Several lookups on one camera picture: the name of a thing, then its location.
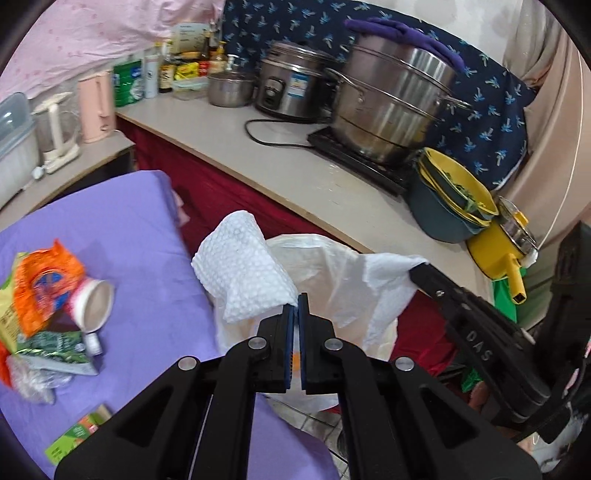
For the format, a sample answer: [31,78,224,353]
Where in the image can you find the yellow green food bag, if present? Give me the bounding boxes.
[0,252,28,354]

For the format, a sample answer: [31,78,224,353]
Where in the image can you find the pink electric kettle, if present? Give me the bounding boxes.
[77,70,115,144]

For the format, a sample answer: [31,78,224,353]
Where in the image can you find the pink paper cup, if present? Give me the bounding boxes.
[66,277,114,333]

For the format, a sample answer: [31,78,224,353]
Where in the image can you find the white bottle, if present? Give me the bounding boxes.
[143,48,159,99]

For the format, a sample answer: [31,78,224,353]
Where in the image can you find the yellow and teal basins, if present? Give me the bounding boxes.
[406,148,499,244]

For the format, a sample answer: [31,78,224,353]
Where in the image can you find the orange snack wrapper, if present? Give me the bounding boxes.
[13,240,86,338]

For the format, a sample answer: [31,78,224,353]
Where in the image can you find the dark soy sauce bottle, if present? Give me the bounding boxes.
[158,39,176,93]

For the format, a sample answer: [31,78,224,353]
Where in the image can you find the pink dotted curtain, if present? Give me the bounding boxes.
[1,0,224,98]

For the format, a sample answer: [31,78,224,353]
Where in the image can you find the clear food container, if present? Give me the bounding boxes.
[172,77,208,100]

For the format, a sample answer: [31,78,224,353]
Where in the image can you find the green small carton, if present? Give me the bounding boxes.
[45,404,111,466]

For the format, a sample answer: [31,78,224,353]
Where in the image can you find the grey dish rack box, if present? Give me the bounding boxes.
[0,92,39,207]

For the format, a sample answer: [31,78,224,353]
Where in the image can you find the green tin can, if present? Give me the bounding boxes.
[113,60,144,108]

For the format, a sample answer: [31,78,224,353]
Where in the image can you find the black power cable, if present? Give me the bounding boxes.
[243,118,316,150]

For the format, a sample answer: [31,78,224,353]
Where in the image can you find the steel rice cooker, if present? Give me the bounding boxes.
[256,41,337,123]

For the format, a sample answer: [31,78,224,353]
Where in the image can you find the white plastic trash bag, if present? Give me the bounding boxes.
[212,233,431,413]

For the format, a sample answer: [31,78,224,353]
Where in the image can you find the red counter skirt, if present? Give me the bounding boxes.
[117,119,458,376]

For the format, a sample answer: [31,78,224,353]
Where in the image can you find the purple tablecloth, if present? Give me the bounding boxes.
[0,169,341,480]

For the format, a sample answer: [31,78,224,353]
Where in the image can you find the white paper towel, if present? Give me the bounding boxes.
[191,210,298,325]

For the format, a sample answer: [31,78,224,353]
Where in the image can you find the green snack wrapper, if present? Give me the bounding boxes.
[15,330,98,376]

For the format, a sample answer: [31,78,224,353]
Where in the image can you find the small steel pot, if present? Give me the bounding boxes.
[207,71,256,108]

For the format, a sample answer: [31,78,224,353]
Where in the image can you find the white glass kettle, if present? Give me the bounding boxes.
[32,92,81,174]

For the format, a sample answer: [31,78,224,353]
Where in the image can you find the black induction cooker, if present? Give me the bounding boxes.
[307,127,414,196]

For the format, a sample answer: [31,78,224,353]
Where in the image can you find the clear crumpled plastic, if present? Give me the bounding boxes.
[6,355,73,405]

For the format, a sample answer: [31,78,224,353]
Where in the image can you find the purple cloth on pot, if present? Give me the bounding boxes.
[344,17,465,72]

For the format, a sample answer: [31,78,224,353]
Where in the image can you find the blue patterned splash cloth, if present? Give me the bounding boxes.
[221,1,536,190]

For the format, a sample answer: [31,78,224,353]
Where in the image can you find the large steel steamer pot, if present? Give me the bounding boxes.
[325,33,472,163]

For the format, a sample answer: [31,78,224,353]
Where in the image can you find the yellow enamel saucepan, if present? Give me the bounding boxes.
[467,197,539,305]

